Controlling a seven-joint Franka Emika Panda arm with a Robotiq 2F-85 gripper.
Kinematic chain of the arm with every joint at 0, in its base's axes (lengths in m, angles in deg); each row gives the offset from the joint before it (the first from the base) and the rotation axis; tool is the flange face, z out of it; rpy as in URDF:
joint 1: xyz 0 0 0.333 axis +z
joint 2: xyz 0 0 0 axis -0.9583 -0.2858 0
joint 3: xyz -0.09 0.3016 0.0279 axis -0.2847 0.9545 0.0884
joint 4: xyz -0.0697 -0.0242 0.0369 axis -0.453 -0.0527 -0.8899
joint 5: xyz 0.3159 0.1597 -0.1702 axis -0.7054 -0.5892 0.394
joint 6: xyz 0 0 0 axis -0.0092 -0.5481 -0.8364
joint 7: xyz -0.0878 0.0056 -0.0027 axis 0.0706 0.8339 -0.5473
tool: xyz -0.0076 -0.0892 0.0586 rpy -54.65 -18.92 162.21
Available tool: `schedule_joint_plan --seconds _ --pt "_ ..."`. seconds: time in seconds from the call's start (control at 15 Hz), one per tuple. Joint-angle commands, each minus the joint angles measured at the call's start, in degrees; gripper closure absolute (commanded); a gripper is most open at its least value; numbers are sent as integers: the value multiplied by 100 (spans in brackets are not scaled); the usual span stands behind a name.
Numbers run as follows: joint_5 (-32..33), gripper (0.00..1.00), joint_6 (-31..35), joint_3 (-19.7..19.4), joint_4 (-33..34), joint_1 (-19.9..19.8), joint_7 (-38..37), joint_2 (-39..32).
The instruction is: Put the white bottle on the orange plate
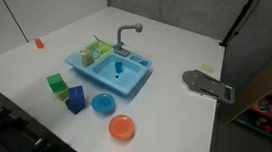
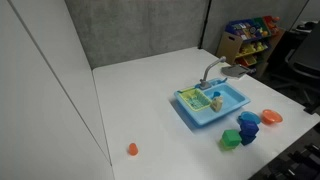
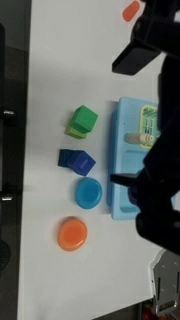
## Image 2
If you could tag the grey flat stand base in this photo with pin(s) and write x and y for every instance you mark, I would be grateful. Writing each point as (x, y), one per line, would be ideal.
(235, 70)

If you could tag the grey toy faucet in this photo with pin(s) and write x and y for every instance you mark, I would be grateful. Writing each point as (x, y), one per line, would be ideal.
(208, 70)

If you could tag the black office chair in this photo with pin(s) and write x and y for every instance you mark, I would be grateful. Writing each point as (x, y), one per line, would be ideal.
(305, 56)

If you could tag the black equipment frame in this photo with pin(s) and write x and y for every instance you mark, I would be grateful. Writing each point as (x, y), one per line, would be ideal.
(296, 160)

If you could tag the light blue toy sink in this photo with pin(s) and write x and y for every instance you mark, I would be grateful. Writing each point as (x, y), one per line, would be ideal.
(233, 96)

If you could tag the orange toy plate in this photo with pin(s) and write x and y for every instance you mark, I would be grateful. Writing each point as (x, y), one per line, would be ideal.
(271, 116)

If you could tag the blue toy plate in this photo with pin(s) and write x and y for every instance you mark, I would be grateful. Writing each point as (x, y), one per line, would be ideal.
(250, 116)

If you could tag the colourful toy bin shelf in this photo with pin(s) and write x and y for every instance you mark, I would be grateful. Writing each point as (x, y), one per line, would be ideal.
(251, 31)

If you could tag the small blue toy cup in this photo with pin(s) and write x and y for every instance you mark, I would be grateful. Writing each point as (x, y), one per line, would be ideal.
(216, 94)

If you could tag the small orange toy cup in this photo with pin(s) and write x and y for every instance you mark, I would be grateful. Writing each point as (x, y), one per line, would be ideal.
(133, 149)

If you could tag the dark blue plain block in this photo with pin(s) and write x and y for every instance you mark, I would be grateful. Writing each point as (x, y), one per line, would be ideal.
(247, 140)

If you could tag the light green toy block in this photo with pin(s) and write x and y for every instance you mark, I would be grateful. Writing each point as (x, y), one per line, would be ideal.
(224, 145)

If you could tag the dark blue printed block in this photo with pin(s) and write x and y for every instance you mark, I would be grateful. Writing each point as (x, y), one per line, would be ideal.
(249, 127)

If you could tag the yellow toy dish rack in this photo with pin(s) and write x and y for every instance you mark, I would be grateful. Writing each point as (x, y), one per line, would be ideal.
(193, 99)

